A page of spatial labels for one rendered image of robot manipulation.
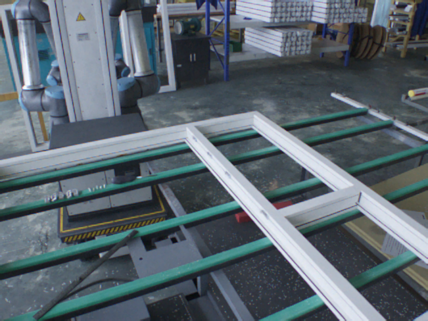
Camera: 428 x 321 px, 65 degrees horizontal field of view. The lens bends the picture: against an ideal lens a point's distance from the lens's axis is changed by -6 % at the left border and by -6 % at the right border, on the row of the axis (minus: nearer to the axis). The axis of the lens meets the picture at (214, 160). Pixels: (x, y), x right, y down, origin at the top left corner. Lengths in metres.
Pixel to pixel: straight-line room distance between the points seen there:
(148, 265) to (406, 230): 0.91
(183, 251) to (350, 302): 0.56
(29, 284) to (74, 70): 1.38
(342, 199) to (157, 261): 0.74
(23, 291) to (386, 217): 2.07
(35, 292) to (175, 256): 1.39
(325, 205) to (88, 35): 1.69
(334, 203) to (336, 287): 0.43
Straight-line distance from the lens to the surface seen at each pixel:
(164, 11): 5.31
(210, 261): 1.19
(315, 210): 1.37
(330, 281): 1.10
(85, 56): 2.36
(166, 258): 1.23
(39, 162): 1.83
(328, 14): 6.02
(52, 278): 2.50
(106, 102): 2.44
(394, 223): 1.43
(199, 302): 1.47
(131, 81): 2.55
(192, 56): 5.43
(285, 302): 1.46
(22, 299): 2.46
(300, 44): 6.01
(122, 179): 1.58
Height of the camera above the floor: 1.73
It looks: 30 degrees down
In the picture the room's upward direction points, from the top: straight up
